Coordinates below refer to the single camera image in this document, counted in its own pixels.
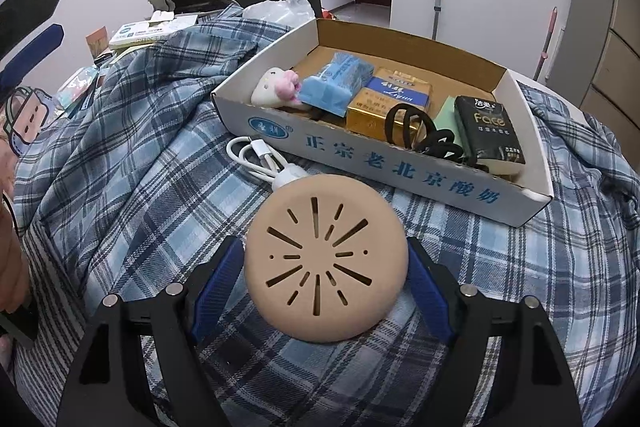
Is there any tan round perforated pad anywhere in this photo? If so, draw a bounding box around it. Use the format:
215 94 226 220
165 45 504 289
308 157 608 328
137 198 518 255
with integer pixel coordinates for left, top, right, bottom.
244 174 409 343

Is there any black hair tie bundle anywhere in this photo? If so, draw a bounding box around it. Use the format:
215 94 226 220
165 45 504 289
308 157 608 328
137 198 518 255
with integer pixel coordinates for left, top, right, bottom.
383 102 490 172

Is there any black face tissue pack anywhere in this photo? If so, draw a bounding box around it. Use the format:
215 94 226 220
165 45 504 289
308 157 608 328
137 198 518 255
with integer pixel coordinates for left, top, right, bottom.
454 96 526 176

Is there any green foam sheet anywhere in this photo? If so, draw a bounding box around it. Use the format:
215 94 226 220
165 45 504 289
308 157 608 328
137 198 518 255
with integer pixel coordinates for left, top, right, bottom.
434 96 464 146

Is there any gold blue cigarette pack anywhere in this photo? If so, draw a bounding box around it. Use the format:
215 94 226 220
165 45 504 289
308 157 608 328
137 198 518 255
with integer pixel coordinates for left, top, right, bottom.
345 67 433 146

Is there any pink white plush hair band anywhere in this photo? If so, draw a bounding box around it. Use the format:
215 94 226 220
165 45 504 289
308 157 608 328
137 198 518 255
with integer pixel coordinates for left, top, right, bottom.
250 67 310 112

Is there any blue tissue packet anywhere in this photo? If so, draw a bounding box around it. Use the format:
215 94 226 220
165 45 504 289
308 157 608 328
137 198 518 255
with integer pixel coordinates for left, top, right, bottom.
297 52 374 118

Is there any person left hand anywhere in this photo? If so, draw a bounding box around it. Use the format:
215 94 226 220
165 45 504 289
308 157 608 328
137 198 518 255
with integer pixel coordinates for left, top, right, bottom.
0 141 29 313

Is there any colourful snack packet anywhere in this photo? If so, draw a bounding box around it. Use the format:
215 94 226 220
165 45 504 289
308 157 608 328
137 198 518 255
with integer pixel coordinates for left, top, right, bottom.
55 66 99 109

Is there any brown small carton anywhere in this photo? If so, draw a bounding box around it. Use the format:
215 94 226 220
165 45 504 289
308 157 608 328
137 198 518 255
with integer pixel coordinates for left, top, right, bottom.
86 26 110 60

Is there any white blue flat box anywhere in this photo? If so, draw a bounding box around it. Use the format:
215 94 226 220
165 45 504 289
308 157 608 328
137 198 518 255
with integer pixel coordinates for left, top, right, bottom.
108 14 198 49

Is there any blue plaid cloth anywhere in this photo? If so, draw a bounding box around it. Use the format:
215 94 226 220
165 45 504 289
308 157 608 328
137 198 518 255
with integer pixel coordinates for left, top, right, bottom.
9 9 639 426

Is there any grey folded bag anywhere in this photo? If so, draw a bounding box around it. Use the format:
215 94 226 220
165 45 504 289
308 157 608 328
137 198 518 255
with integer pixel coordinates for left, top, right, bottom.
149 0 234 15

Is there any white cardboard tray box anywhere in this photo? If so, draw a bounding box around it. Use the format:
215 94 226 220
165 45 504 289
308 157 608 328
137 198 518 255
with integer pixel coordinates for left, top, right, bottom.
212 20 554 227

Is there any clear plastic bag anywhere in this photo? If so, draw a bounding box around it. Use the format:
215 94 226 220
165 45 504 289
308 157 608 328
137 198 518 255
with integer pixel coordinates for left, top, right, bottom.
242 0 316 28

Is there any gold refrigerator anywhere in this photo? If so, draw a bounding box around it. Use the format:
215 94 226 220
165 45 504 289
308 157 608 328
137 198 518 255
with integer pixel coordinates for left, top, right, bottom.
544 0 640 134

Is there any white charging cable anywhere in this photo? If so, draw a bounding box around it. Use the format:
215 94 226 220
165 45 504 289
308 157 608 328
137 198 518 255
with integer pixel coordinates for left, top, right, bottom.
226 134 312 193

